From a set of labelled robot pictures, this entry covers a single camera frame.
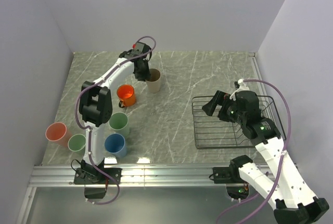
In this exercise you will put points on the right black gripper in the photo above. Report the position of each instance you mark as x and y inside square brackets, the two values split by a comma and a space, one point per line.
[221, 98]

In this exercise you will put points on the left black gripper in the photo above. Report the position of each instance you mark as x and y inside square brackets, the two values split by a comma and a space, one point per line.
[142, 77]

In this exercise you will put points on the beige plastic cup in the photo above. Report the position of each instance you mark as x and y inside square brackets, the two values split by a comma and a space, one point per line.
[154, 82]

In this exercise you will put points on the orange mug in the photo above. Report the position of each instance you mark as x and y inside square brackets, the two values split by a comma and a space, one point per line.
[126, 95]

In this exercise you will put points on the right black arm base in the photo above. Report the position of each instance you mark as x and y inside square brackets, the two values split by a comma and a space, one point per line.
[236, 188]

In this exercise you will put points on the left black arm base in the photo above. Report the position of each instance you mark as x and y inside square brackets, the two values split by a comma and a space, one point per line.
[95, 182]

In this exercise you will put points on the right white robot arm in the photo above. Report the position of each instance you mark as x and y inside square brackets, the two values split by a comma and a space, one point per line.
[290, 198]

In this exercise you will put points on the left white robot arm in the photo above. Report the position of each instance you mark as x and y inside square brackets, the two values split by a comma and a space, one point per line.
[93, 107]

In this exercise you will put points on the pale green plastic cup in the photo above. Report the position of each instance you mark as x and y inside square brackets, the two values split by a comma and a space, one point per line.
[119, 123]

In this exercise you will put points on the blue plastic cup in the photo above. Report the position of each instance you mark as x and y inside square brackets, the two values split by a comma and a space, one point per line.
[116, 145]

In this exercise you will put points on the light green plastic cup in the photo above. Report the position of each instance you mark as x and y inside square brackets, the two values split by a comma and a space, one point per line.
[77, 144]

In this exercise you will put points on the salmon plastic cup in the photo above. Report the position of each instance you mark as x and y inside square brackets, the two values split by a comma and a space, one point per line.
[58, 133]

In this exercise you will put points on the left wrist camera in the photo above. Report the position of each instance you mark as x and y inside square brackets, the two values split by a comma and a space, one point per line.
[139, 47]

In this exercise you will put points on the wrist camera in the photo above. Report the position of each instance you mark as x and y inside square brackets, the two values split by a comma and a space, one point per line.
[240, 85]
[139, 47]

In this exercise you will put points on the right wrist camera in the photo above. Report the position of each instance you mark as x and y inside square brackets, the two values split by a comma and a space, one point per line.
[240, 85]

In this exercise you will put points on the black wire dish rack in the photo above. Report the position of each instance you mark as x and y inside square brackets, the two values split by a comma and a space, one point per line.
[212, 133]

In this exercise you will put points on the aluminium mounting rail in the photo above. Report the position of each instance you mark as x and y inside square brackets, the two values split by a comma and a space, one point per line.
[137, 175]

